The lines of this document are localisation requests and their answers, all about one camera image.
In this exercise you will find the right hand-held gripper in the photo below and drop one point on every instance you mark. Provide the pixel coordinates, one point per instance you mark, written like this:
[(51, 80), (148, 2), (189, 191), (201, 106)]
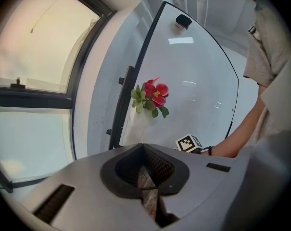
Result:
[(187, 143)]

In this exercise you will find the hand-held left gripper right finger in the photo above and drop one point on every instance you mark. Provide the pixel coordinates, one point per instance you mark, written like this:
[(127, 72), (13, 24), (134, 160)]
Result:
[(198, 182)]

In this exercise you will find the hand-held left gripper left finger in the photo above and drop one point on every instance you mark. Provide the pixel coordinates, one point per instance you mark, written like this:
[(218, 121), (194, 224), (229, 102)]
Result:
[(87, 189)]

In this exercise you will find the white table with black frame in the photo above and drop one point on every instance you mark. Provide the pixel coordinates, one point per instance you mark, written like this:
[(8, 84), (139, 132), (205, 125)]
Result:
[(195, 80)]

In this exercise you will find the person's right forearm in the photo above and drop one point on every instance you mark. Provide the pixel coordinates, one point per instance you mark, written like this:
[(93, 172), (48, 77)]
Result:
[(236, 141)]

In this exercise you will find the black and white small box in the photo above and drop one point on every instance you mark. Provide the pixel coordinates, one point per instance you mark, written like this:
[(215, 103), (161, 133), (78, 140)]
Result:
[(183, 20)]

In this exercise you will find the red flowers in white holder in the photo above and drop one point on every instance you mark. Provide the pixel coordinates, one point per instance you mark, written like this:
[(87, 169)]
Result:
[(157, 94)]

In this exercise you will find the person in white shirt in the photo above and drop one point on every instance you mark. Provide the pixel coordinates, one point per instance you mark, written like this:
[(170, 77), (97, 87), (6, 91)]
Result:
[(268, 44)]

